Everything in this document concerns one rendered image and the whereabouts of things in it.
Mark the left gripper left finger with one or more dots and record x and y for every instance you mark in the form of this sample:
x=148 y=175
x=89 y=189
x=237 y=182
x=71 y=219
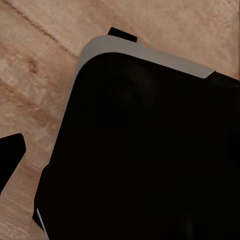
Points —
x=12 y=149

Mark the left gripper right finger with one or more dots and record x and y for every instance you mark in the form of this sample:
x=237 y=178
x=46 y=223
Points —
x=232 y=149

